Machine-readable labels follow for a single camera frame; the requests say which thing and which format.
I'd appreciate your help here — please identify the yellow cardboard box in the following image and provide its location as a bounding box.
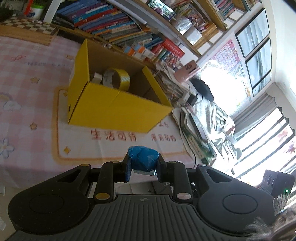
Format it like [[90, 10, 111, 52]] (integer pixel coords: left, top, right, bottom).
[[67, 38, 174, 133]]

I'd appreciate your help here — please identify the row of blue children's books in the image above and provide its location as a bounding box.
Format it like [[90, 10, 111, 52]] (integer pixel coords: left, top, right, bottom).
[[53, 0, 185, 64]]

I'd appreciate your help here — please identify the grey striped cloth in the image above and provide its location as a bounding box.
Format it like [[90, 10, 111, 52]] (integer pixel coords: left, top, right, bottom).
[[192, 97, 243, 158]]

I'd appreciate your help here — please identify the small grey tape roll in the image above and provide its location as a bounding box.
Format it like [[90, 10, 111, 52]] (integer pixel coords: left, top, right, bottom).
[[92, 72, 104, 85]]

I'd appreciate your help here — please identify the blue plastic bag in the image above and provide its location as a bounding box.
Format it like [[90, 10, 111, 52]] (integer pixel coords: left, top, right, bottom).
[[128, 146, 159, 176]]

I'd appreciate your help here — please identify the black framed wall picture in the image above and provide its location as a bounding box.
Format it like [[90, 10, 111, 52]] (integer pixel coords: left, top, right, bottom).
[[235, 8, 271, 58], [245, 38, 272, 88]]

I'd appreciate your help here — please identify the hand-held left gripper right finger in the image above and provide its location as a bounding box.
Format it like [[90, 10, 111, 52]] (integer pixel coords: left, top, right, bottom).
[[156, 154, 234, 200]]

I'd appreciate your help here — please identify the green book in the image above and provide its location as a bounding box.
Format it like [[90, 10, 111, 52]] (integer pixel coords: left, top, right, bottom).
[[183, 130, 213, 163]]

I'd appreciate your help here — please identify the red tube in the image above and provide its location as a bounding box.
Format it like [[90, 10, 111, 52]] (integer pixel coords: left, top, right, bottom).
[[23, 0, 34, 15]]

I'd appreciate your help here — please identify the pink paper holder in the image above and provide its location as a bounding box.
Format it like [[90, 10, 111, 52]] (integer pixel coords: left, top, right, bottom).
[[173, 59, 201, 82]]

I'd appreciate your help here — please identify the small black framed picture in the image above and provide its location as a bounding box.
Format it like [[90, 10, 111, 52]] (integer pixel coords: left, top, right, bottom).
[[252, 71, 272, 96]]

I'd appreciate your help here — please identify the yellow tape roll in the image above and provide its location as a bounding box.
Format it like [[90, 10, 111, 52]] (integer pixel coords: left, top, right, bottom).
[[102, 68, 131, 91]]

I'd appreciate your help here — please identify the wall poster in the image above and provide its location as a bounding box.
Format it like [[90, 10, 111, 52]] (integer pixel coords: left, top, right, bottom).
[[214, 39, 252, 102]]

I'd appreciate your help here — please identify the pink checked cloth desktop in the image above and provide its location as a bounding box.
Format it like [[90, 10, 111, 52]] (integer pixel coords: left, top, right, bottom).
[[0, 32, 197, 186]]

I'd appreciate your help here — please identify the black cable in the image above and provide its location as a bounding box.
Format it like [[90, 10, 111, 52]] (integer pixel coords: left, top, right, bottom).
[[179, 108, 197, 172]]

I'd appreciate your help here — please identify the black plastic object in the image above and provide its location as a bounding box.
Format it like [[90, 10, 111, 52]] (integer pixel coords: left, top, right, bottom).
[[259, 169, 295, 197]]

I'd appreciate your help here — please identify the grey fuzzy cloth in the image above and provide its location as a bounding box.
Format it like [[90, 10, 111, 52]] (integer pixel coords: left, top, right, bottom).
[[245, 192, 296, 241]]

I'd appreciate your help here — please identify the row of thin colourful books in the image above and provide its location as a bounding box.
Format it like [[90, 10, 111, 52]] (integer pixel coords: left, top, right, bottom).
[[213, 0, 236, 14]]

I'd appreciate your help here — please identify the smartphone with lit screen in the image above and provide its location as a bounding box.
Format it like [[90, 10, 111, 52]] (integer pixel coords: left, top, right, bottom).
[[148, 0, 176, 20]]

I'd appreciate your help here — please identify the red dictionary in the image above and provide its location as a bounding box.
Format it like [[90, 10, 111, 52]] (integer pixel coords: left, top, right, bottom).
[[159, 38, 185, 58]]

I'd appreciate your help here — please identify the grey curtain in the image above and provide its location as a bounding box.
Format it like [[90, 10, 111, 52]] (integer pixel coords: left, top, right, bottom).
[[233, 93, 289, 130]]

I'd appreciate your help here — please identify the wooden chessboard box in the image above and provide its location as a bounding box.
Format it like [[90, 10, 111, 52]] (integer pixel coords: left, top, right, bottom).
[[0, 19, 59, 45]]

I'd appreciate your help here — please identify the stack of papers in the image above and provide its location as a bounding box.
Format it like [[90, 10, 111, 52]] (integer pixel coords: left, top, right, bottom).
[[154, 67, 192, 105]]

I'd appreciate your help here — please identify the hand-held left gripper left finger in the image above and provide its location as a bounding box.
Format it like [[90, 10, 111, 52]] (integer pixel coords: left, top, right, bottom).
[[53, 153, 133, 200]]

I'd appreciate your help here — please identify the white jar green lid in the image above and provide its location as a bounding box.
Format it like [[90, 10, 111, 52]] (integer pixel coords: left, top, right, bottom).
[[30, 1, 45, 20]]

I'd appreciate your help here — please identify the white framed wooden bookshelf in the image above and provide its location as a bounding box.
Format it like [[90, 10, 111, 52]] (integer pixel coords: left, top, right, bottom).
[[44, 0, 264, 58]]

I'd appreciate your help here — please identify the orange white medicine box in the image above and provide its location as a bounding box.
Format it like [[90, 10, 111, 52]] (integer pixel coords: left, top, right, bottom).
[[133, 43, 155, 59], [122, 44, 139, 56]]

